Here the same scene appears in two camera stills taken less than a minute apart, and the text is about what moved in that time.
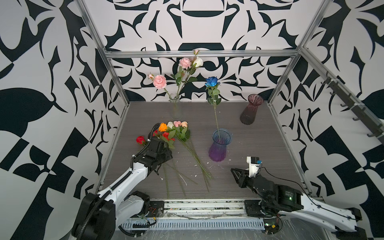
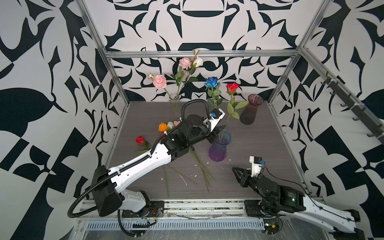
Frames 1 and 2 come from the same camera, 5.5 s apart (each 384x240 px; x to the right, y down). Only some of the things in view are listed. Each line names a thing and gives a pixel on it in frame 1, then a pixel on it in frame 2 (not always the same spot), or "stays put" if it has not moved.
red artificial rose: [140, 140] stays put
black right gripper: [241, 180] stays put
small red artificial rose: [165, 134] → [231, 88]
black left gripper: [167, 152] → [211, 135]
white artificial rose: [198, 62] stays put
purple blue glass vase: [221, 137] stays put
